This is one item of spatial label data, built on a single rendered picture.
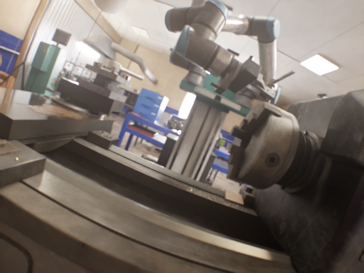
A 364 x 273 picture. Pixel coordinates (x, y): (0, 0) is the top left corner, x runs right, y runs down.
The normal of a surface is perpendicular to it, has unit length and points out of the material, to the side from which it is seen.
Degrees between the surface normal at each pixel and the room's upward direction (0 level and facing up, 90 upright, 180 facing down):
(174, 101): 90
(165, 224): 48
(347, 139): 90
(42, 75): 90
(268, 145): 89
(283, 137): 72
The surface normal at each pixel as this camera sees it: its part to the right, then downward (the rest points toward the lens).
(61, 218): 0.39, -0.92
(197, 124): 0.05, 0.07
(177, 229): 0.26, -0.57
